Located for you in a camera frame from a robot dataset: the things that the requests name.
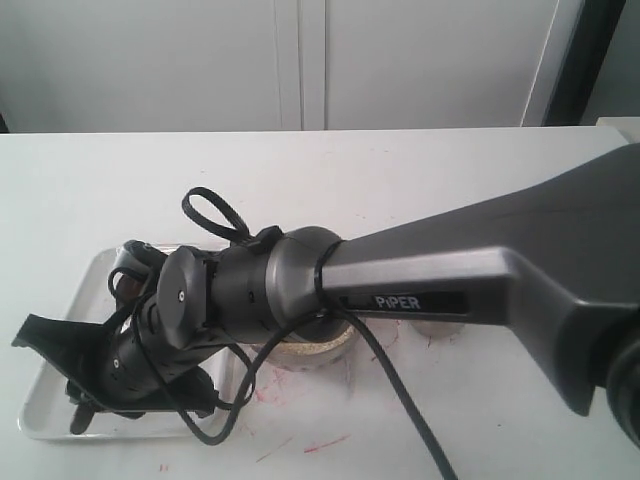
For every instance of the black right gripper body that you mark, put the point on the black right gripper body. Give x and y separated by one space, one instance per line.
157 340

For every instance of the brown wooden spoon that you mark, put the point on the brown wooden spoon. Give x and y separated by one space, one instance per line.
126 289

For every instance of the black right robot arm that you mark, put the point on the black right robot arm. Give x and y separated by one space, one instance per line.
556 263

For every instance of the steel bowl of rice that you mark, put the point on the steel bowl of rice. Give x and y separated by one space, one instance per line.
303 357

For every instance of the stainless steel cup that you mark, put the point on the stainless steel cup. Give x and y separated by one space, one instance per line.
436 330

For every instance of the white rectangular plastic tray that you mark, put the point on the white rectangular plastic tray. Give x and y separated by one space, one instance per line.
48 411

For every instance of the white cabinet behind table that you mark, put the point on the white cabinet behind table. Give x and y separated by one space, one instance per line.
122 66

